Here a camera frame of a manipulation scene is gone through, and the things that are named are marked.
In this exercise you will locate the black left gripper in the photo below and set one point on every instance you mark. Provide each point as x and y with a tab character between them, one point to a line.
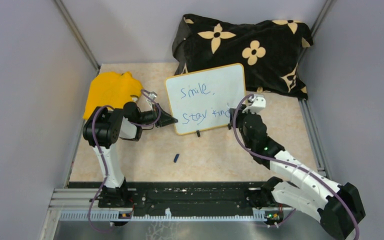
165	119

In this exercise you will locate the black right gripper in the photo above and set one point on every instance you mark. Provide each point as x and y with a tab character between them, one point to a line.
239	114

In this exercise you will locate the blue marker cap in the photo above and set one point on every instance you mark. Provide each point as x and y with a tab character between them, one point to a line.
176	157

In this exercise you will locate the yellow framed whiteboard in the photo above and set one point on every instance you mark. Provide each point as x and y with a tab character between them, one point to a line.
201	100

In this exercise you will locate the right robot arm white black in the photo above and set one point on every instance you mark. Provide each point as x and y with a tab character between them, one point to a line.
337	208

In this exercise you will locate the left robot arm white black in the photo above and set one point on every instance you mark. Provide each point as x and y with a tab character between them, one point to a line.
105	126

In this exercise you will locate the yellow cloth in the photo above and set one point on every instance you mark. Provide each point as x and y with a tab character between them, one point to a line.
113	89

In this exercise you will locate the black floral blanket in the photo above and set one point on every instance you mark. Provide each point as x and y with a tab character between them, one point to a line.
268	51

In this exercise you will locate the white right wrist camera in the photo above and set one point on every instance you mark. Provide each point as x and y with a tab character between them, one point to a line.
256	104

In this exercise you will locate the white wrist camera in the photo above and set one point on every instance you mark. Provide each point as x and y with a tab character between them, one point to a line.
151	97
256	104

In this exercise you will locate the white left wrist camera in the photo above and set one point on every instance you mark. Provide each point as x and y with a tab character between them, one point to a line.
151	97

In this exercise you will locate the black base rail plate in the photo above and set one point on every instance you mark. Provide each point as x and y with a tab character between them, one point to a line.
190	199

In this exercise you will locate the white perforated cable tray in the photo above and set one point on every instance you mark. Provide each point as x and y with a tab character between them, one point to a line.
114	215

